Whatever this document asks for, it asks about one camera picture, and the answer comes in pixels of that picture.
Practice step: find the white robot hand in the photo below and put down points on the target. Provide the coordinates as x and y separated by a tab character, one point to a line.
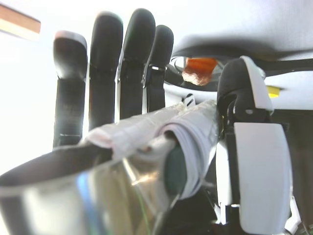
105	73

